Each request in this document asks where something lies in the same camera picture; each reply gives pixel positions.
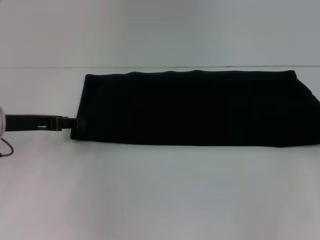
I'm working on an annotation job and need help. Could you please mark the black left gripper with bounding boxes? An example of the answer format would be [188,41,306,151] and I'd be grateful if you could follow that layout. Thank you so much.
[4,113,86,133]

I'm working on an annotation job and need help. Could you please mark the black t-shirt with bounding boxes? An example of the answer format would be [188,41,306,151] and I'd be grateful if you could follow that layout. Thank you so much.
[69,69,320,149]

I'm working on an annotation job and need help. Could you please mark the left gripper cable with plug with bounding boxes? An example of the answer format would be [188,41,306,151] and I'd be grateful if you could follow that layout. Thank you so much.
[0,137,15,158]

